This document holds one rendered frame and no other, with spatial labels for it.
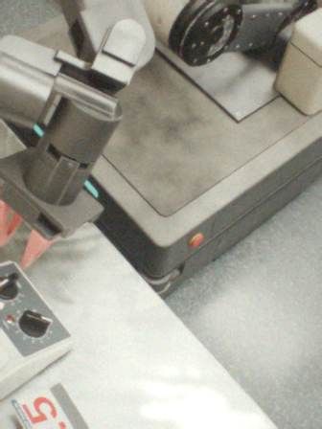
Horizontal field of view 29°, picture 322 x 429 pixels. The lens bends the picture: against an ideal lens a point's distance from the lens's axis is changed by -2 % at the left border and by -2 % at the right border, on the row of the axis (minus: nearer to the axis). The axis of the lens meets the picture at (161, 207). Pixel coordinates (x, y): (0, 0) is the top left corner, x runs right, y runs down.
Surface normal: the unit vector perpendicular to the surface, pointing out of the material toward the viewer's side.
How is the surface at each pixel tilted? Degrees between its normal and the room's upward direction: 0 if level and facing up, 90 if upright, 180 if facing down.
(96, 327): 0
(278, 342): 0
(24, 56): 34
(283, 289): 0
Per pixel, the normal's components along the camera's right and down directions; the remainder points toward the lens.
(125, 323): 0.11, -0.53
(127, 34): 0.32, 0.00
